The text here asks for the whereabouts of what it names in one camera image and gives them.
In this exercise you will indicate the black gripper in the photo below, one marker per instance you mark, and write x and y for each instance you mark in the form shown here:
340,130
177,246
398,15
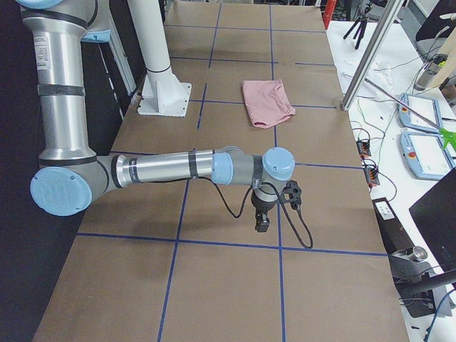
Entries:
261,206

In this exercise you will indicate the pink Snoopy t-shirt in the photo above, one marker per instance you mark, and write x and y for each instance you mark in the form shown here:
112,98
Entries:
267,103

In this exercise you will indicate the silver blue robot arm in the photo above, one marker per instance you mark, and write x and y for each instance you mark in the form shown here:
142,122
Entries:
75,167

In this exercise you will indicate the lower orange black relay module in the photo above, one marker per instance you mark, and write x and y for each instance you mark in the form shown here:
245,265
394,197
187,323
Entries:
371,175

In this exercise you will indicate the orange black relay module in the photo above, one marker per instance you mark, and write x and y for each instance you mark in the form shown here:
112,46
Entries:
371,175
363,148

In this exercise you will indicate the upper orange black relay module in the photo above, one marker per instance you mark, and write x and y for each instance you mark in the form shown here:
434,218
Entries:
363,148

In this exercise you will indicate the black box with white label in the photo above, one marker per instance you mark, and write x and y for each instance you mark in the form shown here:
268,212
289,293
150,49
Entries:
394,236

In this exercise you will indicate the black monitor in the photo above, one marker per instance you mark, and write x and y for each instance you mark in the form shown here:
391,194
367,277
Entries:
434,216

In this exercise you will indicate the lower blue teach pendant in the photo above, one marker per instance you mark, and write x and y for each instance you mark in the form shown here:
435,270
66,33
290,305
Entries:
425,156

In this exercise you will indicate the blue teach pendant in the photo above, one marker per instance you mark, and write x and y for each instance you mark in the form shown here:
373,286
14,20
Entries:
428,107
425,156

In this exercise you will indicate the upper blue teach pendant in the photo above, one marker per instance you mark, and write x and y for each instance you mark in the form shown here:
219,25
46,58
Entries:
428,107

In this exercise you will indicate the metal stand with green top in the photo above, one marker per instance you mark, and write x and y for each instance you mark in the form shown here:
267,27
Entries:
448,136

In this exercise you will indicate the red cylinder tube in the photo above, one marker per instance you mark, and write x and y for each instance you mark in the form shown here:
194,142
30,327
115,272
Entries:
328,12

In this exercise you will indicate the clear water bottle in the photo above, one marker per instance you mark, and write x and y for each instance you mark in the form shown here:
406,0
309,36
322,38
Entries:
432,68

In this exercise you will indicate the black office chair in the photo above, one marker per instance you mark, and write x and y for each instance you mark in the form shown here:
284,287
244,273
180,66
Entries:
435,30

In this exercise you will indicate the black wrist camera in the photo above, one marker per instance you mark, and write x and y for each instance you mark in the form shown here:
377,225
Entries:
292,194

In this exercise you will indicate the aluminium frame post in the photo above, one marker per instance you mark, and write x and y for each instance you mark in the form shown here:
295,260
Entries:
387,19

